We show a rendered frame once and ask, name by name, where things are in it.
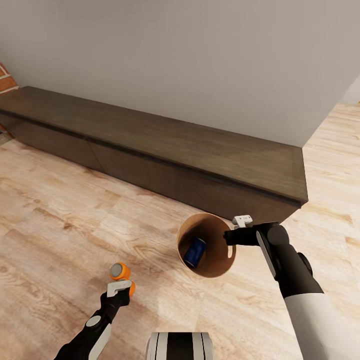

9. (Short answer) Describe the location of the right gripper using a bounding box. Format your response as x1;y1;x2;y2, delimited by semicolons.
224;226;250;247

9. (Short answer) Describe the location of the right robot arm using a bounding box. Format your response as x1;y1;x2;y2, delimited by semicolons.
224;215;360;360

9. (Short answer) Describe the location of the trash can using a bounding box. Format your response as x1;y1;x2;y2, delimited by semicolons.
176;212;237;279

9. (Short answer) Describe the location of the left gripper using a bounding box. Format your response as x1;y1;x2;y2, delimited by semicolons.
100;289;130;314

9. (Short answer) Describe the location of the can of soda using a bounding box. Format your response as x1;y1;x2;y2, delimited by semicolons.
183;237;207;269
117;278;136;297
109;262;131;281

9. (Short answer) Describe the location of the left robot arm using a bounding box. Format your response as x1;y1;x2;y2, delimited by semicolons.
54;280;132;360

